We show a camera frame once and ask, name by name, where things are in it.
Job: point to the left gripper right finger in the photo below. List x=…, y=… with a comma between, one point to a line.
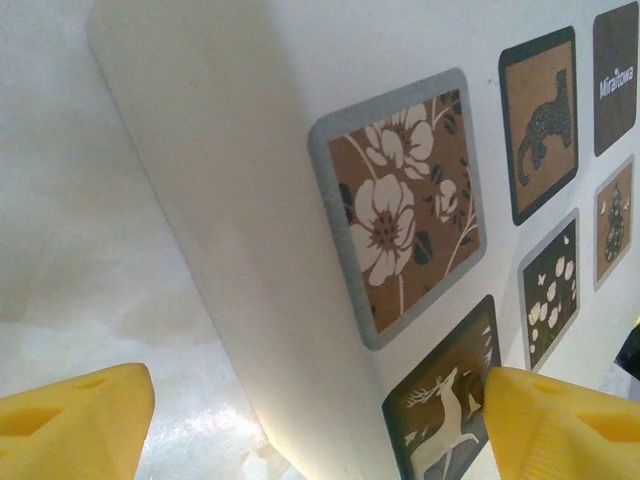
x=560, y=430

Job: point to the white box with picture stickers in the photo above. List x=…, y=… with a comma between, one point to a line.
x=225, y=175

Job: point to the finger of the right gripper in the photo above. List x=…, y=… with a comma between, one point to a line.
x=631, y=355

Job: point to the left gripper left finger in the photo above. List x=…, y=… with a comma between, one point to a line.
x=70, y=430

